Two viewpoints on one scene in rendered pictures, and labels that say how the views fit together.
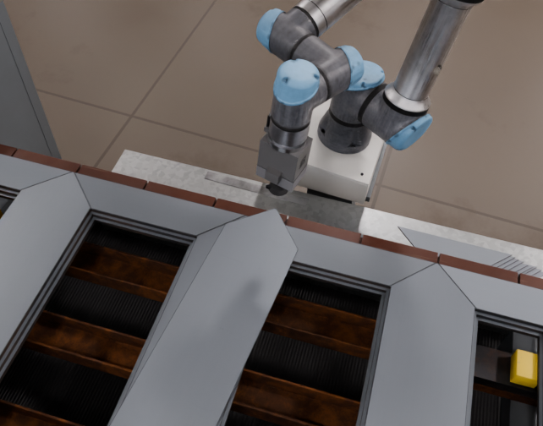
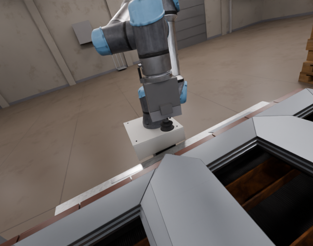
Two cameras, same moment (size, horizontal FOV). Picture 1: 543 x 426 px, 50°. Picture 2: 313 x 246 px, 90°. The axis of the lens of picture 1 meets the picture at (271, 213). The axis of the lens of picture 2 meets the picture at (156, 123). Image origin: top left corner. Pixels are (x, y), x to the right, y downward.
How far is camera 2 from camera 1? 87 cm
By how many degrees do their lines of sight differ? 32
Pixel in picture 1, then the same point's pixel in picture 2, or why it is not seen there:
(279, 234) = (182, 161)
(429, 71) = (176, 57)
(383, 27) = not seen: hidden behind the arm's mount
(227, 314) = (222, 235)
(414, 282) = (260, 127)
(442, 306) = (284, 124)
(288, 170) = (174, 95)
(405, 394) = not seen: outside the picture
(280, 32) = (108, 28)
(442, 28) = (170, 33)
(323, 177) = (164, 139)
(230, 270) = (184, 203)
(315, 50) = not seen: hidden behind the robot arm
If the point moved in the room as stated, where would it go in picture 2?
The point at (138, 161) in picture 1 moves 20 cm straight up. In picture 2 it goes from (68, 205) to (40, 175)
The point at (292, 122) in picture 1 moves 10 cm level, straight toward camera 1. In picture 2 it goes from (162, 41) to (197, 35)
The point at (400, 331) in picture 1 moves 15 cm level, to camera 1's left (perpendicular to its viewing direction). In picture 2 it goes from (297, 146) to (275, 177)
